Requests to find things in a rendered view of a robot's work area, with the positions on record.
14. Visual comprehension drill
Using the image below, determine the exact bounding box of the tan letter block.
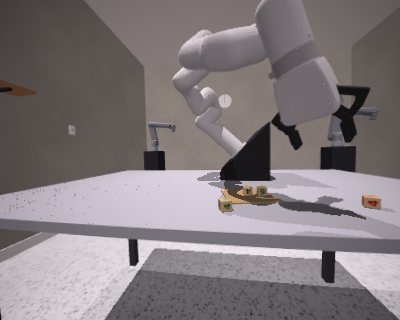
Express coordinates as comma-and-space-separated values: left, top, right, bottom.
218, 197, 232, 212
243, 185, 252, 196
362, 194, 381, 210
257, 186, 267, 196

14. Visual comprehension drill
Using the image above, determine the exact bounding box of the tan flat mat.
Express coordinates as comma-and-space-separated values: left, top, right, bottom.
221, 188, 284, 204

